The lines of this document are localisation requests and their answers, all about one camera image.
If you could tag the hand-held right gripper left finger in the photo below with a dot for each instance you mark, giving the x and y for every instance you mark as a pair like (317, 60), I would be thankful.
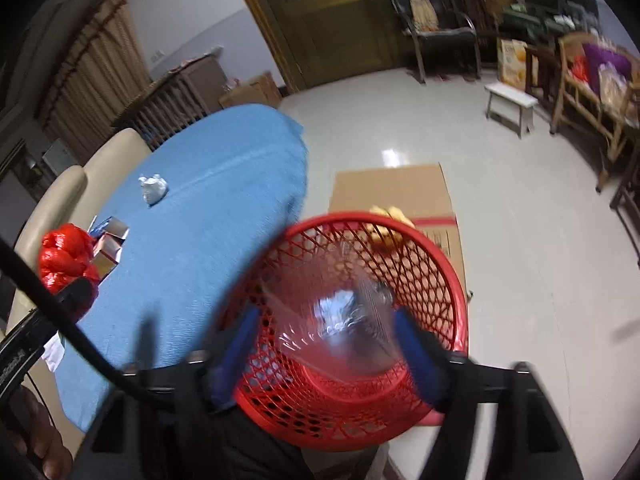
(235, 355)

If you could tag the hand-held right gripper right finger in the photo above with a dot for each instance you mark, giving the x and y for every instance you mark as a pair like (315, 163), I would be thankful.
(415, 355)

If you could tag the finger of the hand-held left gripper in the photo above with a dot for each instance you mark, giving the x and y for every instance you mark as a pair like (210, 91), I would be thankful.
(80, 297)

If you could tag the red plastic bag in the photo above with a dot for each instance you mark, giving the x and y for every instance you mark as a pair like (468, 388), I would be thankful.
(65, 255)

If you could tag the small silver red carton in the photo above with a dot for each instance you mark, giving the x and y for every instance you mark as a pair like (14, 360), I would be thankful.
(107, 257)

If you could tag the clear plastic bag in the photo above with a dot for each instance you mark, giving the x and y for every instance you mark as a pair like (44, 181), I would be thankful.
(612, 85)
(295, 310)

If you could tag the small blue carton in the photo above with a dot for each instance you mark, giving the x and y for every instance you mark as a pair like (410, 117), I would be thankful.
(107, 227)

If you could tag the red mesh basket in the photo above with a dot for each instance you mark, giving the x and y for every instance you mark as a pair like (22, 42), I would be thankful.
(325, 400)

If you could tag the white paper ball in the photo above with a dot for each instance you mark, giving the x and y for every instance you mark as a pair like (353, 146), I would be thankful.
(152, 190)

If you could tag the person's left hand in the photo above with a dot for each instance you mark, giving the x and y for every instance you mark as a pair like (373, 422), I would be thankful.
(50, 455)

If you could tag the white cloth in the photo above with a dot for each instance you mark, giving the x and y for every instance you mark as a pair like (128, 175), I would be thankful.
(52, 352)

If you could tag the crumpled silver foil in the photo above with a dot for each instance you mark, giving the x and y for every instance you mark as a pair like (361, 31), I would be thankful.
(337, 315)

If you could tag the beige sofa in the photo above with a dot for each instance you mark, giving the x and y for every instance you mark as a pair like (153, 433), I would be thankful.
(55, 195)

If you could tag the yellow crumpled wrapper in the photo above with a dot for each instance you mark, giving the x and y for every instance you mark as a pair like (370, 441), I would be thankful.
(392, 214)

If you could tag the blue tablecloth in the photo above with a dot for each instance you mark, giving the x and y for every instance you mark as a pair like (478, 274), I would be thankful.
(200, 210)

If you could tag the flat cardboard sheet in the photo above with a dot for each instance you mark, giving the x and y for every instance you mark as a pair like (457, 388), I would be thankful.
(390, 185)

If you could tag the wooden crib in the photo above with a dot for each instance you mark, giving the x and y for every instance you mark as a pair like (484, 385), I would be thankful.
(165, 105)

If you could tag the beige curtain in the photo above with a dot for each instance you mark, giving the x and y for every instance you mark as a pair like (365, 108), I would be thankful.
(95, 70)

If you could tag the dark wooden chair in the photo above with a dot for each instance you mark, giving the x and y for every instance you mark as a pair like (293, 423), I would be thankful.
(627, 200)

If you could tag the white wooden stool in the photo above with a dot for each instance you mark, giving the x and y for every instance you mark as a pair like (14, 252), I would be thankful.
(510, 94)

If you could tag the wicker armchair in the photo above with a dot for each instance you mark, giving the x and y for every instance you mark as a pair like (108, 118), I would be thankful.
(570, 90)

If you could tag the yellow printed carton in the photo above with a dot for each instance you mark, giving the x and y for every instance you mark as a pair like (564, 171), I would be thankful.
(512, 62)

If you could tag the small dark wooden table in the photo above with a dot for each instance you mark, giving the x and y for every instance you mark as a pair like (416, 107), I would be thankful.
(542, 67)

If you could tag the black metal chair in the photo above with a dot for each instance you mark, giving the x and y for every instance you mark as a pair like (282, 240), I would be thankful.
(445, 35)

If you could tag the small red bag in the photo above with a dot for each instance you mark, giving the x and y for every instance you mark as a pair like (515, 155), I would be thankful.
(579, 69)

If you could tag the wooden double door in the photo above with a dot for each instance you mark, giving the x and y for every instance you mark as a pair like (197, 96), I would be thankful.
(325, 35)

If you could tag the striped beige cloth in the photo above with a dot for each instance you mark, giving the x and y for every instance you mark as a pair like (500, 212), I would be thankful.
(422, 5)

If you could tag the purple cushion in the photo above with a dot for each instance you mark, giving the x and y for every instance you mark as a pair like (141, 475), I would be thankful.
(600, 57)

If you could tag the dark cluttered desk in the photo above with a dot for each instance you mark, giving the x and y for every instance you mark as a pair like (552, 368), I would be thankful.
(530, 22)

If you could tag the open brown cardboard box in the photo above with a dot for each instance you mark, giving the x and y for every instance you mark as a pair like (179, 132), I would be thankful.
(499, 0)

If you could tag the small black monitor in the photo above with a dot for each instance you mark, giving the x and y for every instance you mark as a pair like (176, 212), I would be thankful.
(580, 2)

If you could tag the white wall socket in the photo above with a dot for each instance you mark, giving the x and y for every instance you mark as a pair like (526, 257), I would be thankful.
(157, 55)

